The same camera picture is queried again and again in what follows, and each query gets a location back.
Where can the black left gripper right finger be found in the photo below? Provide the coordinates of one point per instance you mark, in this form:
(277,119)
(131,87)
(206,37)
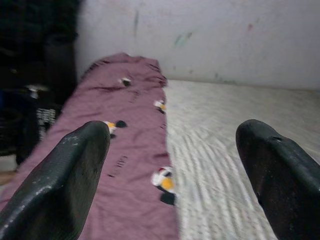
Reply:
(285,180)

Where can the black bag with white print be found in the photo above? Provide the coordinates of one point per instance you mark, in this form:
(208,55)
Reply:
(30,140)

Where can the grey quilted mattress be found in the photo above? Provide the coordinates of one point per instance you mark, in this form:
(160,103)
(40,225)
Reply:
(220,120)

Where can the purple blanket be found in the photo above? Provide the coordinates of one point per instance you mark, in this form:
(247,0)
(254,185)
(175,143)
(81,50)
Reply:
(135,140)

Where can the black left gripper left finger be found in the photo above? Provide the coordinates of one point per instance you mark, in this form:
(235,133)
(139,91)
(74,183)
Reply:
(55,187)

